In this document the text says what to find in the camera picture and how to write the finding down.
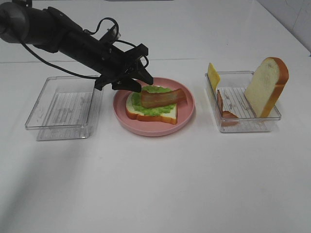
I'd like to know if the clear right plastic tray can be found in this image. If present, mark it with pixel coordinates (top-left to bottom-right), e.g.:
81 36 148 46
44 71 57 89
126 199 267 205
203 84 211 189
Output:
205 71 281 133

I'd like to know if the tray bacon strip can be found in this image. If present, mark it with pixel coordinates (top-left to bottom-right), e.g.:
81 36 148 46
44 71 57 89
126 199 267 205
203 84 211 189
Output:
217 90 238 127
141 88 187 108

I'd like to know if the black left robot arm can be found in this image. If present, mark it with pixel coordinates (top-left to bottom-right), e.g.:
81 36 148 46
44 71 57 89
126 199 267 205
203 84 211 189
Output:
0 0 154 92

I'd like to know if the clear plastic tray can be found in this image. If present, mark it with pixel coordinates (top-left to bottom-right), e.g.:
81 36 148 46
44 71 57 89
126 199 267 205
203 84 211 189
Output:
205 71 281 133
25 76 102 141

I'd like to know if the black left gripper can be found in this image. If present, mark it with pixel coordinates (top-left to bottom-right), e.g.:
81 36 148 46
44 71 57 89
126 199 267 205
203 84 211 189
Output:
82 38 154 93

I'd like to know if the yellow cheese slice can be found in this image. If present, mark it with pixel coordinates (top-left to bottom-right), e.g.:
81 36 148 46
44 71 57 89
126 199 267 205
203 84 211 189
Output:
207 63 221 93

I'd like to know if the pink round plate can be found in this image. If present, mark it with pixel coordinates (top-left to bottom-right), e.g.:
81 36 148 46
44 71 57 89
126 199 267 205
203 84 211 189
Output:
113 77 195 136

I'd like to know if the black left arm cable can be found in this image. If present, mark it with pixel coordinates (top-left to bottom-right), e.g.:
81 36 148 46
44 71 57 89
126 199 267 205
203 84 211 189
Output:
20 17 149 80

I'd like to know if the tray bread slice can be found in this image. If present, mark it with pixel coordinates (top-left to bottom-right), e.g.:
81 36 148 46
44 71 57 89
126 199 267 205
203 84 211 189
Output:
244 57 289 118

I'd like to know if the green lettuce leaf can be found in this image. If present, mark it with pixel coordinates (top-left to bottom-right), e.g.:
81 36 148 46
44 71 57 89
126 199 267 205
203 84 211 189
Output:
126 85 177 118

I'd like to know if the clear left plastic tray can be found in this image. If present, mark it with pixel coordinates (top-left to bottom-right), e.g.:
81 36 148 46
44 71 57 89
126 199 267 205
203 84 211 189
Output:
25 76 102 141

